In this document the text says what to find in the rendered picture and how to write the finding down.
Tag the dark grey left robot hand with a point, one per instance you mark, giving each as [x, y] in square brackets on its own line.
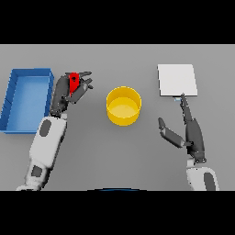
[62, 91]

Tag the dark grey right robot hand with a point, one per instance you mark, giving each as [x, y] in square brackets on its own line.
[191, 134]

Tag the blue tray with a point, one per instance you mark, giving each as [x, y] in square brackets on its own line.
[27, 101]

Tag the red beaker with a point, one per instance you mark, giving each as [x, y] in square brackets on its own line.
[73, 81]

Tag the pale square measuring scale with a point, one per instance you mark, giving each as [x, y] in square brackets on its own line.
[176, 80]

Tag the yellow bowl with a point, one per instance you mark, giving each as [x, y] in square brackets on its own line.
[123, 106]

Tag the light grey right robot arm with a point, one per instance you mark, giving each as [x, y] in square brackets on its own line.
[202, 179]

